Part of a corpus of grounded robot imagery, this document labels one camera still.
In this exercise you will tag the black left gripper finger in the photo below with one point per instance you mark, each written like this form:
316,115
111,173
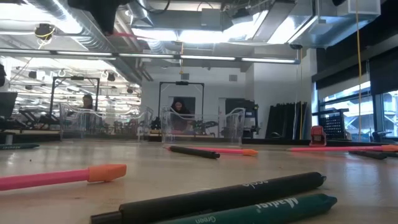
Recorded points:
105,15

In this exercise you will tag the green crayon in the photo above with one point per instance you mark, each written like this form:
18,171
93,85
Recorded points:
264,208
18,146

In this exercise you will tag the black pen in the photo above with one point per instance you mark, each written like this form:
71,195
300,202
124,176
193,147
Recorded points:
370,154
217,194
194,152

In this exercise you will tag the pink pencil orange eraser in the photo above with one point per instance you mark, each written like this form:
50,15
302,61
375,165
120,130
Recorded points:
233,151
335,148
46,179

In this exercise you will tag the person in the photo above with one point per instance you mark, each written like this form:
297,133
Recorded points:
87,102
179,109

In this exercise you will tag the long ceiling light bar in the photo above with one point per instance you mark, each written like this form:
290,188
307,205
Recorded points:
205,58

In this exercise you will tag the clear plastic bin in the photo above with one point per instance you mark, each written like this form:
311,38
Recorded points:
102,124
202,127

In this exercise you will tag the dark computer monitor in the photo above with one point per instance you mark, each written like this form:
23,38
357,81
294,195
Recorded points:
7,104

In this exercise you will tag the black curtain panels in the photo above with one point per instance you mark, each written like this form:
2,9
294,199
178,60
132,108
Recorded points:
286,121

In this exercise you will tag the black pegboard cart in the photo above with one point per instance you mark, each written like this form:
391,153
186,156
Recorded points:
334,126

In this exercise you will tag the black office chair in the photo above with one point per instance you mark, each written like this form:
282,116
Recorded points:
381,136

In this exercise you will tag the black ceiling dome camera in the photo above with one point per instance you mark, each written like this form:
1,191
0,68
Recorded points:
44,31

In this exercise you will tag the black metal gantry frame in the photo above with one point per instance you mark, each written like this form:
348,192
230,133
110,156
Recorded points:
74,78
182,83

